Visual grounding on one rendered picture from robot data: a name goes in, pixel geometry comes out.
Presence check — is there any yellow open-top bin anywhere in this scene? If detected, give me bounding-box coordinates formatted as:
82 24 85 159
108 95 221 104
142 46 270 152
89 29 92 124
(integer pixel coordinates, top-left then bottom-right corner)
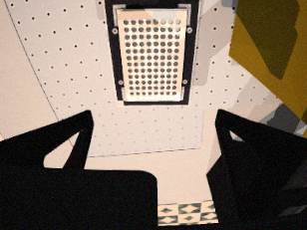
228 0 307 125

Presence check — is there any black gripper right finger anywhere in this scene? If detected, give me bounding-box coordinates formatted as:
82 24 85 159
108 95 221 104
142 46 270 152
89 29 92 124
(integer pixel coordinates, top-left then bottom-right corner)
214 109 307 221

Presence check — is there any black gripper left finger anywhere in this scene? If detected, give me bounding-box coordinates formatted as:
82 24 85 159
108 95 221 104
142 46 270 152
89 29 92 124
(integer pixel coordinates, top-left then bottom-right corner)
0 110 94 169

